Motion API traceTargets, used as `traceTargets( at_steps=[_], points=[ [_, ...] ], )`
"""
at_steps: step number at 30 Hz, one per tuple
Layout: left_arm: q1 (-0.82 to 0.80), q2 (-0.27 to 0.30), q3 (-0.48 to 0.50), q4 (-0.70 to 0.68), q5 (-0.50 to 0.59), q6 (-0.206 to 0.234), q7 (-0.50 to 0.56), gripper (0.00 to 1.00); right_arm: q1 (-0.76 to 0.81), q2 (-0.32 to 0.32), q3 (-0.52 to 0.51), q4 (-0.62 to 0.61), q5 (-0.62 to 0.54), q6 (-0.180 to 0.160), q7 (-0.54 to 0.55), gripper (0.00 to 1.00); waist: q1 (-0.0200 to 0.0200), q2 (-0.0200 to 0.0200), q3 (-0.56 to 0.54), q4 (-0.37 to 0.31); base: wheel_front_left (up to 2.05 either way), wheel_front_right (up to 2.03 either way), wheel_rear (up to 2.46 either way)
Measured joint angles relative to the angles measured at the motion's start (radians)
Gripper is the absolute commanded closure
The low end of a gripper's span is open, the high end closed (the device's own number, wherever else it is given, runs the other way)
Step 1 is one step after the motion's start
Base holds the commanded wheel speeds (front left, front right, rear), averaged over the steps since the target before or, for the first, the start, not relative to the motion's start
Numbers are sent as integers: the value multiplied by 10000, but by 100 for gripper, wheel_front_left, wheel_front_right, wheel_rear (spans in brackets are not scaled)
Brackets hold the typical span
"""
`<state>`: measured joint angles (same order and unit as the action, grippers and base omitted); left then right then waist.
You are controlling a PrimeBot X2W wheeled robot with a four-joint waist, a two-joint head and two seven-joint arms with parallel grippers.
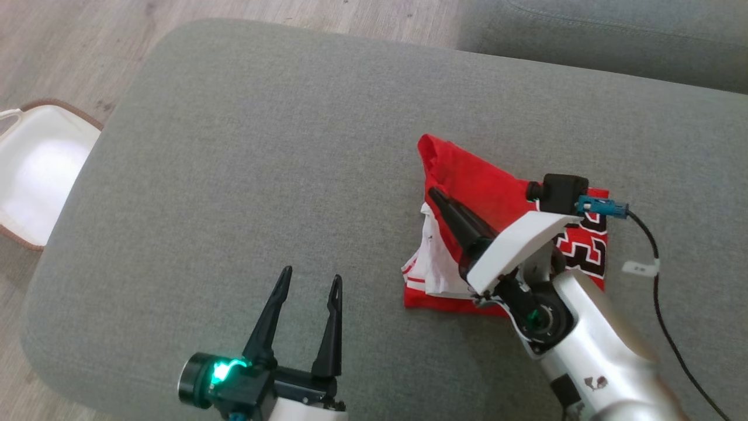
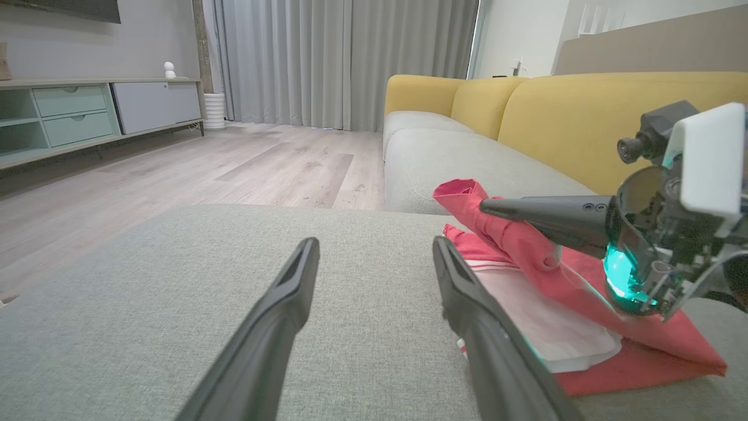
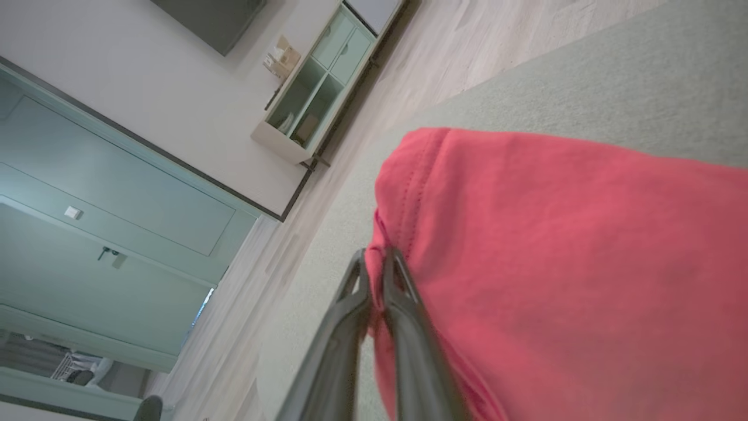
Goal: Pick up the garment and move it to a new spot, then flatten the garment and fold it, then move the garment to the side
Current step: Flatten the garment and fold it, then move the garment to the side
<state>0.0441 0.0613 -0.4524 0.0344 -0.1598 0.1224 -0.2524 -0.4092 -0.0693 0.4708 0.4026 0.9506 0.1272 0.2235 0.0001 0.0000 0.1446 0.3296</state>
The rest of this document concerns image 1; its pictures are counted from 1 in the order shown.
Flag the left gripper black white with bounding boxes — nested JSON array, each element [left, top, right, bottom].
[[178, 267, 348, 421]]

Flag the red white basketball jersey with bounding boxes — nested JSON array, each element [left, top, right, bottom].
[[402, 134, 610, 317]]

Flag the white laundry basket brown rim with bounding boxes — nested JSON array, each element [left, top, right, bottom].
[[0, 99, 105, 252]]

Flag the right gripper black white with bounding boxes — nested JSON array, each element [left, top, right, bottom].
[[428, 182, 577, 356]]

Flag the large grey sofa seat cushion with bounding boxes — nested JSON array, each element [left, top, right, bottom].
[[20, 18, 748, 421]]

